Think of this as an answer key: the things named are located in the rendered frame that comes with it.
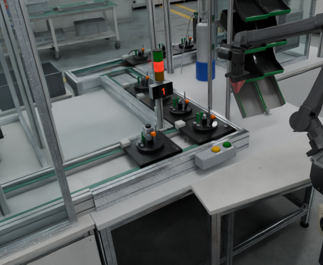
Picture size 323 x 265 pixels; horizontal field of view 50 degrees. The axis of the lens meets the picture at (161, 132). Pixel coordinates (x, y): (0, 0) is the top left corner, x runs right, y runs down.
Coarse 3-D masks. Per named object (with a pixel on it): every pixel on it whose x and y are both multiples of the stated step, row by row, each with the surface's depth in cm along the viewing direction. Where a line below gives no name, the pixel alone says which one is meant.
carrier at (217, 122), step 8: (200, 112) 190; (192, 120) 196; (200, 120) 192; (208, 120) 191; (216, 120) 194; (176, 128) 193; (184, 128) 189; (192, 128) 188; (200, 128) 184; (208, 128) 183; (216, 128) 186; (224, 128) 186; (232, 128) 185; (192, 136) 181; (200, 136) 181; (208, 136) 180; (216, 136) 180; (200, 144) 176
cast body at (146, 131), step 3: (144, 126) 171; (147, 126) 169; (150, 126) 169; (144, 129) 170; (147, 129) 168; (150, 129) 169; (153, 129) 170; (144, 132) 171; (147, 132) 169; (150, 132) 170; (144, 135) 172; (147, 135) 169; (150, 135) 169; (147, 138) 170; (150, 138) 170
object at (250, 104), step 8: (232, 88) 193; (248, 88) 196; (256, 88) 193; (240, 96) 194; (248, 96) 195; (256, 96) 195; (240, 104) 189; (248, 104) 193; (256, 104) 194; (240, 112) 191; (248, 112) 192; (256, 112) 193; (264, 112) 191
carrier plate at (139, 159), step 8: (160, 136) 184; (136, 144) 179; (168, 144) 176; (128, 152) 173; (136, 152) 172; (160, 152) 170; (168, 152) 170; (176, 152) 171; (136, 160) 166; (144, 160) 165; (152, 160) 165; (160, 160) 167
